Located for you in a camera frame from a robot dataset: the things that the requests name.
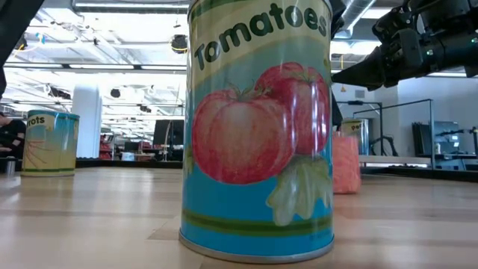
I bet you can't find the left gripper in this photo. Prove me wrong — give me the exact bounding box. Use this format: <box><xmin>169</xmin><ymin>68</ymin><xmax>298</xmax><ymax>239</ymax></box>
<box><xmin>329</xmin><ymin>0</ymin><xmax>348</xmax><ymax>129</ymax></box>

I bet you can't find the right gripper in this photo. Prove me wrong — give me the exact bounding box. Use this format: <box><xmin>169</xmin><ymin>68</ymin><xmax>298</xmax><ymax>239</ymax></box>
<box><xmin>332</xmin><ymin>28</ymin><xmax>456</xmax><ymax>92</ymax></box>

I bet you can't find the peas can grey-blue label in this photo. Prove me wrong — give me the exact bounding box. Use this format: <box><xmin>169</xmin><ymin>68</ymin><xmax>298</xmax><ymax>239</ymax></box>
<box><xmin>340</xmin><ymin>118</ymin><xmax>370</xmax><ymax>156</ymax></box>

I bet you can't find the pink orange peaches can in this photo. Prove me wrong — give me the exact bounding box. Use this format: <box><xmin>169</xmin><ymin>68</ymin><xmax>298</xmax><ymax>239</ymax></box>
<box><xmin>332</xmin><ymin>130</ymin><xmax>362</xmax><ymax>195</ymax></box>

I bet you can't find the tomatoes can blue label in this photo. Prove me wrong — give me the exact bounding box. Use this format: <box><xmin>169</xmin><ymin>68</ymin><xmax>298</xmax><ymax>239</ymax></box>
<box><xmin>178</xmin><ymin>0</ymin><xmax>336</xmax><ymax>265</ymax></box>

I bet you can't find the carrots can blue yellow label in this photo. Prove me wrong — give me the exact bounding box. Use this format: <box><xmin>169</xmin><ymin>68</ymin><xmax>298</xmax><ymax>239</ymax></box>
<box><xmin>21</xmin><ymin>109</ymin><xmax>81</xmax><ymax>178</ymax></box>

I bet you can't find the black rectangular background panel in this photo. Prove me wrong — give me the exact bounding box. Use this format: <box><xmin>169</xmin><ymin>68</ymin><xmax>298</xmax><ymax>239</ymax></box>
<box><xmin>412</xmin><ymin>121</ymin><xmax>435</xmax><ymax>157</ymax></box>

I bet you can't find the grey computer monitor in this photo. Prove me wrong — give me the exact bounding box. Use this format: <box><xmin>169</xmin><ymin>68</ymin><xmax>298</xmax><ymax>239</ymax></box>
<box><xmin>433</xmin><ymin>120</ymin><xmax>463</xmax><ymax>155</ymax></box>

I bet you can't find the black background monitor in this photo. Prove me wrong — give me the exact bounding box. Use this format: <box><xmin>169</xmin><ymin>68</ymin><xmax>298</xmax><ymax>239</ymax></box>
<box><xmin>151</xmin><ymin>118</ymin><xmax>186</xmax><ymax>146</ymax></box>

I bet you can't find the black dome ceiling fixture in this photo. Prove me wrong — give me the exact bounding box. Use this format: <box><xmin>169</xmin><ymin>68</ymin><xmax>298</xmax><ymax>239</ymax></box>
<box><xmin>170</xmin><ymin>33</ymin><xmax>190</xmax><ymax>54</ymax></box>

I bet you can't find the red storage rack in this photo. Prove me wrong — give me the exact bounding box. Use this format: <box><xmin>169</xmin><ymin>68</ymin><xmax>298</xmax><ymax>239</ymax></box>
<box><xmin>99</xmin><ymin>134</ymin><xmax>115</xmax><ymax>160</ymax></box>

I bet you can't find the white building column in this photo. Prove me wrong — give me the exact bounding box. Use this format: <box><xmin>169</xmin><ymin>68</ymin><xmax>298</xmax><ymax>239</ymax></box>
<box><xmin>71</xmin><ymin>84</ymin><xmax>103</xmax><ymax>159</ymax></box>

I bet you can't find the person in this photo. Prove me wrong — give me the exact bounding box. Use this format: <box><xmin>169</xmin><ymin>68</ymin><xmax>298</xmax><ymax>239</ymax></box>
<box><xmin>0</xmin><ymin>111</ymin><xmax>28</xmax><ymax>160</ymax></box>

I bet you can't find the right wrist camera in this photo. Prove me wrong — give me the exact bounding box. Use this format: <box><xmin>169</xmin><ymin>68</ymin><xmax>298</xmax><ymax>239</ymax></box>
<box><xmin>372</xmin><ymin>6</ymin><xmax>423</xmax><ymax>43</ymax></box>

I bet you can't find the silver ventilation duct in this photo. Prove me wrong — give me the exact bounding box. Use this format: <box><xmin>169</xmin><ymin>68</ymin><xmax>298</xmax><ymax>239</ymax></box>
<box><xmin>341</xmin><ymin>0</ymin><xmax>378</xmax><ymax>38</ymax></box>

